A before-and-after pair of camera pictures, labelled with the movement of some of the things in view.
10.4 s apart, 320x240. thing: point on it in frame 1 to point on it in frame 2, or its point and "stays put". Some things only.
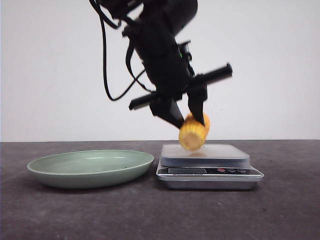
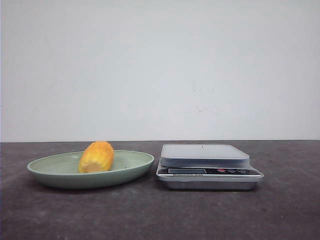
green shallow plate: (91, 169) stays put
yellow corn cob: (192, 133) to (97, 156)
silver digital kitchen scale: (213, 167) stays put
